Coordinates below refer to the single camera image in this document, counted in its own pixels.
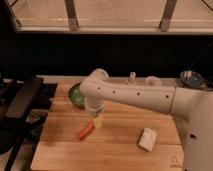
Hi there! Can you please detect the orange red pepper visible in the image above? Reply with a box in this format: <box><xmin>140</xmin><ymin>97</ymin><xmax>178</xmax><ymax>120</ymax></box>
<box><xmin>76</xmin><ymin>122</ymin><xmax>94</xmax><ymax>141</ymax></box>

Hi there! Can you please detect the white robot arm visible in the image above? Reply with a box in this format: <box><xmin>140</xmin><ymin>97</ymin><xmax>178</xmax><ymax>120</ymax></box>
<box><xmin>80</xmin><ymin>69</ymin><xmax>213</xmax><ymax>171</ymax></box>

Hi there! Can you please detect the white sponge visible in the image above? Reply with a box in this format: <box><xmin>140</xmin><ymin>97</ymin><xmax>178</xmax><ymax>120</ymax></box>
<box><xmin>138</xmin><ymin>128</ymin><xmax>157</xmax><ymax>152</ymax></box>

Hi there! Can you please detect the green bowl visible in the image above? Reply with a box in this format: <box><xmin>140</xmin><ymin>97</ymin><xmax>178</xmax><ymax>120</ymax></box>
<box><xmin>68</xmin><ymin>83</ymin><xmax>84</xmax><ymax>108</ymax></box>

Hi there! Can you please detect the clear glass bottle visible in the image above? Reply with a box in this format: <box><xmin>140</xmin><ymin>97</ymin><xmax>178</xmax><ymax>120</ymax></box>
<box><xmin>126</xmin><ymin>72</ymin><xmax>137</xmax><ymax>85</ymax></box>

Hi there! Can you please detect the white plastic cup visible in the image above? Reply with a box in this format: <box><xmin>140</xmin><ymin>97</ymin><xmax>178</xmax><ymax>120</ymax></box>
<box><xmin>145</xmin><ymin>76</ymin><xmax>162</xmax><ymax>86</ymax></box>

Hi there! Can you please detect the black office chair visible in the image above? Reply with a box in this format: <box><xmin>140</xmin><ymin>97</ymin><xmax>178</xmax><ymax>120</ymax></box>
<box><xmin>0</xmin><ymin>77</ymin><xmax>46</xmax><ymax>171</ymax></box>

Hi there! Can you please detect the round metal dish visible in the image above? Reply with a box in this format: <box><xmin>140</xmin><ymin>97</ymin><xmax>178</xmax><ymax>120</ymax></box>
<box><xmin>180</xmin><ymin>70</ymin><xmax>205</xmax><ymax>88</ymax></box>

